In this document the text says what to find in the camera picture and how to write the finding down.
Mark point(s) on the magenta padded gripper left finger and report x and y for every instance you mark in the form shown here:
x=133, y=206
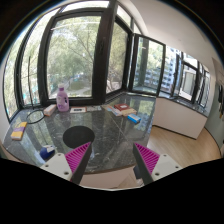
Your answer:
x=70, y=166

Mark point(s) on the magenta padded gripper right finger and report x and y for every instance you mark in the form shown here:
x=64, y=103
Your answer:
x=153, y=166

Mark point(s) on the blue and white computer mouse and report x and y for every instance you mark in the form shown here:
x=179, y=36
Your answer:
x=47, y=151

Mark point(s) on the round black mouse pad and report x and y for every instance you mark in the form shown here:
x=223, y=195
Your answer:
x=78, y=135

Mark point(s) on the blue and white box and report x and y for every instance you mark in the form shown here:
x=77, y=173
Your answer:
x=134, y=118

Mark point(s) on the flat white card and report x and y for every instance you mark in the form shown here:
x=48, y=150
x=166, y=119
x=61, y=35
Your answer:
x=78, y=110

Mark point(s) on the small orange white box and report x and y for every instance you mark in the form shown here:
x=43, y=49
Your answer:
x=49, y=110

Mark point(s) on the tan flat box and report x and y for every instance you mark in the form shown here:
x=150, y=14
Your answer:
x=128, y=112

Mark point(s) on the yellow and purple box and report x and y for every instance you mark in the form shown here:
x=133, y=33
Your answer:
x=18, y=132

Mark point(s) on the light blue white packet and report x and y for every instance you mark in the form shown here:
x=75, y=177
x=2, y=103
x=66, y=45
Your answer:
x=115, y=111

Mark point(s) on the red book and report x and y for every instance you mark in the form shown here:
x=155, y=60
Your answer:
x=121, y=107

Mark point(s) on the purple detergent bottle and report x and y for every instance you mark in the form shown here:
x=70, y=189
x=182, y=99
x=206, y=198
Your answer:
x=62, y=99

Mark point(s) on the black framed bay window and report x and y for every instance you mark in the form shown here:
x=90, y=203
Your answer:
x=96, y=49

